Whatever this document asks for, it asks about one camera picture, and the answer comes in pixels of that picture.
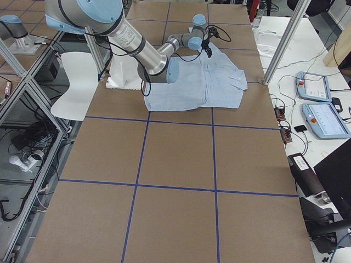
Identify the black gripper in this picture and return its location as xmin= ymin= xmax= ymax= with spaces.
xmin=201 ymin=38 xmax=212 ymax=58

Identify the light blue button shirt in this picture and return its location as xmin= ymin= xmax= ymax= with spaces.
xmin=144 ymin=43 xmax=248 ymax=111

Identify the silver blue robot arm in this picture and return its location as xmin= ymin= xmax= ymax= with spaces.
xmin=45 ymin=0 xmax=212 ymax=83

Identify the clear plastic bag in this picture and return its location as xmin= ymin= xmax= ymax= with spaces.
xmin=252 ymin=28 xmax=282 ymax=58

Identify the orange circuit board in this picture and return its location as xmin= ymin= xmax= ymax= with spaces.
xmin=274 ymin=107 xmax=286 ymax=121

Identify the upper teach pendant tablet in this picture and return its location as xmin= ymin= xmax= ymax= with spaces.
xmin=296 ymin=71 xmax=332 ymax=102

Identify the teach pendant tablet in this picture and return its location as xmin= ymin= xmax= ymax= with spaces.
xmin=301 ymin=102 xmax=350 ymax=139
xmin=296 ymin=71 xmax=332 ymax=102

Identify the white plastic chair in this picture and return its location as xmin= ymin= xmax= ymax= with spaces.
xmin=50 ymin=52 xmax=99 ymax=121

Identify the lower teach pendant tablet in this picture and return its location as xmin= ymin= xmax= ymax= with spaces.
xmin=301 ymin=102 xmax=350 ymax=139

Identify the black label printer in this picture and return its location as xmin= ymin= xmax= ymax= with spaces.
xmin=287 ymin=153 xmax=324 ymax=197

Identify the black monitor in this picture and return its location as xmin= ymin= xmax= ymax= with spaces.
xmin=314 ymin=140 xmax=350 ymax=219

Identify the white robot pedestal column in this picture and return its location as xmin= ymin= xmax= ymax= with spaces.
xmin=105 ymin=0 xmax=148 ymax=90

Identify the aluminium frame post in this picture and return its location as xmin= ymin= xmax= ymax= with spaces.
xmin=263 ymin=0 xmax=311 ymax=85

